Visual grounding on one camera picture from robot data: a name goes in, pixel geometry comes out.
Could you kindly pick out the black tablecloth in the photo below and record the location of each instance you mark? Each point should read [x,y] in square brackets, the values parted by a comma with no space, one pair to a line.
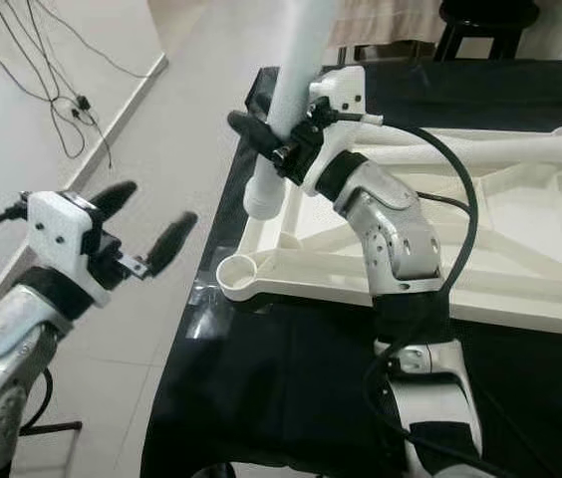
[271,398]

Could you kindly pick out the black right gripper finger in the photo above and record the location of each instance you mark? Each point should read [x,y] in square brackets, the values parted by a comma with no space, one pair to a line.
[256,132]

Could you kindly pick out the small black power plug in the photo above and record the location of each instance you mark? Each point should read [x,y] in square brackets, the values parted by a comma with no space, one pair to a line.
[83,102]

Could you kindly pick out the clear tape patch on cloth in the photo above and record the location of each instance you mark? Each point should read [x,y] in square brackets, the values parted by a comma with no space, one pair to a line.
[201,319]

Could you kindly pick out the beige cloth covered table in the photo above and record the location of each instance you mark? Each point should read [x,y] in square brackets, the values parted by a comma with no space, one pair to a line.
[391,20]

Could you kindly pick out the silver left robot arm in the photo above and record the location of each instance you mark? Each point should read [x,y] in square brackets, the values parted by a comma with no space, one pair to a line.
[12,349]

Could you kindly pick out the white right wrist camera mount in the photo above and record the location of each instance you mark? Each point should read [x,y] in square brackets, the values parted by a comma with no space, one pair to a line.
[339,92]

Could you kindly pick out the white plastic children table top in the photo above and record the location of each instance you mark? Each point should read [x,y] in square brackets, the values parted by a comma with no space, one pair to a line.
[500,229]

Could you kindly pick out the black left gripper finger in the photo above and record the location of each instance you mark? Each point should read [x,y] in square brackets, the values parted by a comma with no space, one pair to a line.
[173,241]
[115,199]

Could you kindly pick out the black round stool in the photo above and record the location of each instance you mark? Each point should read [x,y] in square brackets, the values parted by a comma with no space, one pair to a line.
[485,15]

